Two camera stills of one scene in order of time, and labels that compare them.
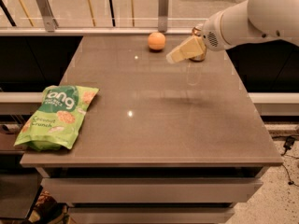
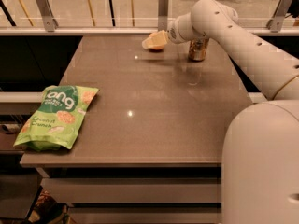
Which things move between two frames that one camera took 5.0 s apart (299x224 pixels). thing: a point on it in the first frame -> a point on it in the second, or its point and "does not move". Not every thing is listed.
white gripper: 211,35 -> 174,34
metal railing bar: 92,32 does not move
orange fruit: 156,41 does not move
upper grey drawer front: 151,190 does not move
